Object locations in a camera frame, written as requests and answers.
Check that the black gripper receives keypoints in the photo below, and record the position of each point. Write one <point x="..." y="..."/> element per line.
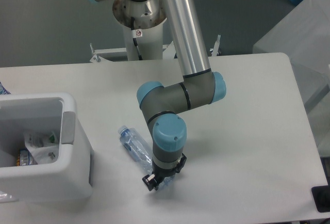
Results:
<point x="152" y="181"/>

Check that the clear blue plastic bottle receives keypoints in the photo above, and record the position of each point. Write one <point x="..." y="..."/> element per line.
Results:
<point x="140" y="151"/>

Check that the clear plastic bag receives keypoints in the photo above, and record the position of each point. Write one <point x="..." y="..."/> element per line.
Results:
<point x="43" y="148"/>

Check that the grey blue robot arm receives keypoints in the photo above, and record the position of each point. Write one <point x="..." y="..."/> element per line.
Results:
<point x="161" y="105"/>

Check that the white trash can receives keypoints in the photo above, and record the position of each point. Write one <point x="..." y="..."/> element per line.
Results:
<point x="69" y="177"/>

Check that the crushed bottle in bin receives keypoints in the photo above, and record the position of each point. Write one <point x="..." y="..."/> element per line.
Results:
<point x="25" y="158"/>

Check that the black device at edge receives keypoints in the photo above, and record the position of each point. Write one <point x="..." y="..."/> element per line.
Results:
<point x="321" y="198"/>

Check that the clear plastic wrap left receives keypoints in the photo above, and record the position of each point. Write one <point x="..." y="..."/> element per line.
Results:
<point x="6" y="198"/>

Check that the blue patterned packet left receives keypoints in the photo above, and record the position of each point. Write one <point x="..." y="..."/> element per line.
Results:
<point x="3" y="90"/>

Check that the translucent white box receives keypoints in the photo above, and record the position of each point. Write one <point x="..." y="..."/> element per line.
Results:
<point x="303" y="35"/>

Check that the white pedestal base frame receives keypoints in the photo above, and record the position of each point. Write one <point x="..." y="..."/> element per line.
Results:
<point x="120" y="54"/>

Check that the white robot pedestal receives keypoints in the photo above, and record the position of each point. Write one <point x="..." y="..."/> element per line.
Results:
<point x="142" y="24"/>

